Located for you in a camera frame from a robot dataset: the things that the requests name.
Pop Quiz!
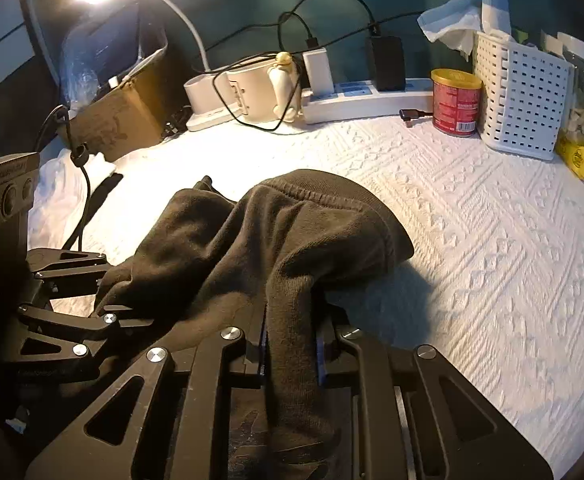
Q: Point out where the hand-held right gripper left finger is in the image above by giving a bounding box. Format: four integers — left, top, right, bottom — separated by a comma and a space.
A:
24, 305, 267, 480

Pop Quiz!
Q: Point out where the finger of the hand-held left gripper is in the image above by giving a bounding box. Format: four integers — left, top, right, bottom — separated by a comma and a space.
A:
24, 247, 110, 296
2, 302, 155, 381

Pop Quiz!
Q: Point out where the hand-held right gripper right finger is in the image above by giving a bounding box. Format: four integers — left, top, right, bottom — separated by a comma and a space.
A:
317, 305, 555, 480

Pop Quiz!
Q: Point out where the dark brown T-shirt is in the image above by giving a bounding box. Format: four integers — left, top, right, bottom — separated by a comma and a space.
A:
57, 169, 415, 480

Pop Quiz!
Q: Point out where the white garment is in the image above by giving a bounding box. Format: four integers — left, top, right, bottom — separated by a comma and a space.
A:
29, 147, 123, 251

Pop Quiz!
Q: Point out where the cardboard box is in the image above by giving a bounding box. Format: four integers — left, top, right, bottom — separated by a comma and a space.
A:
57, 45, 185, 161

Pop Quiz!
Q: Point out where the clear plastic bag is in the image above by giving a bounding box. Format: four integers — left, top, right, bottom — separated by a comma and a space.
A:
62, 20, 167, 111

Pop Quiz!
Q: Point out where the white textured table cover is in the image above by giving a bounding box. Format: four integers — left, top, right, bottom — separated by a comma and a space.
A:
32, 117, 584, 471

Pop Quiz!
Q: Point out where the small black object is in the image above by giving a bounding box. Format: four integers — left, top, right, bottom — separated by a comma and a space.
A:
163, 107, 189, 136

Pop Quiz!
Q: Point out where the white desk lamp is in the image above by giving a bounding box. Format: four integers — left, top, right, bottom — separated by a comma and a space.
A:
74, 0, 237, 132

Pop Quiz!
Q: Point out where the white mug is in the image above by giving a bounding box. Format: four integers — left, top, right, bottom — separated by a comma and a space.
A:
227, 52, 303, 123

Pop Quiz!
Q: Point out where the white power strip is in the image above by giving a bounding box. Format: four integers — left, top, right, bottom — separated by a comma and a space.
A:
302, 79, 435, 125

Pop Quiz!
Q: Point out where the red can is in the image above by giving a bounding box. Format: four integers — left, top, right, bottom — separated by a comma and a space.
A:
431, 68, 482, 137

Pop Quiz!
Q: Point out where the white charger adapter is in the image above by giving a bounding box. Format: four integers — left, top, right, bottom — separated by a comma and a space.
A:
303, 48, 333, 96

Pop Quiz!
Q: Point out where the black charger adapter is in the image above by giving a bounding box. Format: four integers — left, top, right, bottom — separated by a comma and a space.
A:
369, 35, 407, 92

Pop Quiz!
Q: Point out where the yellow packet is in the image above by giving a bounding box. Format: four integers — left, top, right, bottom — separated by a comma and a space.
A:
556, 140, 584, 188

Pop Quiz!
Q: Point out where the white plastic basket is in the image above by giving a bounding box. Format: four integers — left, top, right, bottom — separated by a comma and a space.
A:
473, 31, 575, 161

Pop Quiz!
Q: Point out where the white tissue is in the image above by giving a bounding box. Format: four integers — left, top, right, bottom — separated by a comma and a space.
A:
418, 0, 512, 61

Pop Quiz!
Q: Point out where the black braided cable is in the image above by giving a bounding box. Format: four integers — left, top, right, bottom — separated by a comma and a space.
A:
37, 105, 93, 253

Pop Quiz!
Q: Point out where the black angled plug cable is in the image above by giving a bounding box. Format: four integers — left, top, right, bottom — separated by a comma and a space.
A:
400, 108, 435, 128

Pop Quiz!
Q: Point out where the black charging cable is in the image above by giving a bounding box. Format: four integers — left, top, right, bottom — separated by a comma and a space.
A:
212, 0, 377, 133

